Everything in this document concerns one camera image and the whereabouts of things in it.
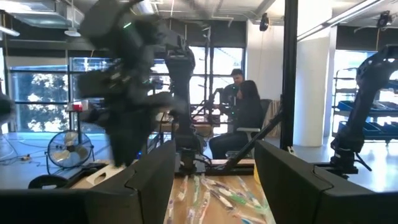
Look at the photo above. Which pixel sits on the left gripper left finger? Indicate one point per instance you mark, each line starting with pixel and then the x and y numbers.
pixel 93 208

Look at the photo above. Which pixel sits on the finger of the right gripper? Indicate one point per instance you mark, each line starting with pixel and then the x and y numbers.
pixel 119 146
pixel 141 140

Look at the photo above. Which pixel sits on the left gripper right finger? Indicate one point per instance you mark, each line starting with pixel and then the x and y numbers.
pixel 326 208

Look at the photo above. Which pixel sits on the black background robot arm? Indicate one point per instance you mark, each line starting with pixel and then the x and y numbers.
pixel 357 118

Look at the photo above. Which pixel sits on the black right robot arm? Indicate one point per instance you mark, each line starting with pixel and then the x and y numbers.
pixel 183 93

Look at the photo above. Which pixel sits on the red white box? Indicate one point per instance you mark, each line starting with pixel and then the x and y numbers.
pixel 77 107

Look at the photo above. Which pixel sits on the black floor fan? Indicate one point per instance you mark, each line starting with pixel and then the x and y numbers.
pixel 70 149

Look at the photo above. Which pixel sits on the purple toothbrush in wrapper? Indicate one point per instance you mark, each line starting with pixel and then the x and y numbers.
pixel 222 199
pixel 170 214

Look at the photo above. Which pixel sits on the white ceiling lamp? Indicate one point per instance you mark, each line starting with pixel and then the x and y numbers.
pixel 72 32

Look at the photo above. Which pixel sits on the office chair white armrest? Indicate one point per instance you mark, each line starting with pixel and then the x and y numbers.
pixel 248 129

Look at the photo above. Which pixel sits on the person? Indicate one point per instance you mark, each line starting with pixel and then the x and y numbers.
pixel 237 76
pixel 250 105

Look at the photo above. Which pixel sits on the rack with blue trays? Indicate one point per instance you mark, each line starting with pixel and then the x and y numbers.
pixel 385 105

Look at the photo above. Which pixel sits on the black ceiling camera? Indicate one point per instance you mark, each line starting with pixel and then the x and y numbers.
pixel 384 19
pixel 264 22

